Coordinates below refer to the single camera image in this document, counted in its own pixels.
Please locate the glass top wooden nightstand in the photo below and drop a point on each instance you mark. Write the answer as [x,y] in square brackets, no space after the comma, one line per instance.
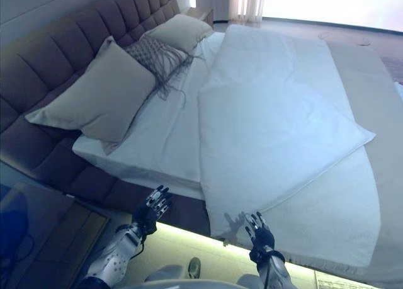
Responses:
[47,238]

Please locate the silver robot right leg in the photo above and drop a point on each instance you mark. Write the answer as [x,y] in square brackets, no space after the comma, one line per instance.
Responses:
[248,283]

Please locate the small wooden nightstand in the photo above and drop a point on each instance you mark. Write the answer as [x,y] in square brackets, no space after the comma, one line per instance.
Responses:
[203,14]

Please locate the macrame fringed cushion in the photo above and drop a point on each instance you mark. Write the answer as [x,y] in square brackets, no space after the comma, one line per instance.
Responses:
[151,53]

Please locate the silver robot leg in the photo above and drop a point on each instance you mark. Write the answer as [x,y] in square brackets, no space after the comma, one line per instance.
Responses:
[163,278]
[248,283]

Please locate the robot left hand black silver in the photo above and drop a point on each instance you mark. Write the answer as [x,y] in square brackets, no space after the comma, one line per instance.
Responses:
[148,218]

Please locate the sheer pale curtain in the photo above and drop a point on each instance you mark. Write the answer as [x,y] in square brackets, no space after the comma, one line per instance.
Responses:
[247,1]

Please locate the white fitted sheet mattress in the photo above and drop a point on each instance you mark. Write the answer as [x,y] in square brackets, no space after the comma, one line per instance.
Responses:
[157,138]

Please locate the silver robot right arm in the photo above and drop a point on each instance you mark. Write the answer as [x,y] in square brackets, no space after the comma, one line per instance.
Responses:
[277,270]

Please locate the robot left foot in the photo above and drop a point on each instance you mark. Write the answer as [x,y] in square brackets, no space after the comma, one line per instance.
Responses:
[194,267]

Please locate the large beige pillow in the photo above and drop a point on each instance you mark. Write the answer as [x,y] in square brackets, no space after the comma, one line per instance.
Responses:
[182,31]
[97,94]

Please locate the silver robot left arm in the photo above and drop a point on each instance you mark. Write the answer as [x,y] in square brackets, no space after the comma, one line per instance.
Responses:
[116,257]

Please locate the robot right hand black silver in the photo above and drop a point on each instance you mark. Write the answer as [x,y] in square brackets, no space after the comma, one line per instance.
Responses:
[263,238]

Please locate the white duvet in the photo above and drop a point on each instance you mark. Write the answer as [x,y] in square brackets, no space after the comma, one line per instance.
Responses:
[267,106]

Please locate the silver robot left leg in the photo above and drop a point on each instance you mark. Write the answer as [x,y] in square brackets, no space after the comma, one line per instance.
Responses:
[163,278]

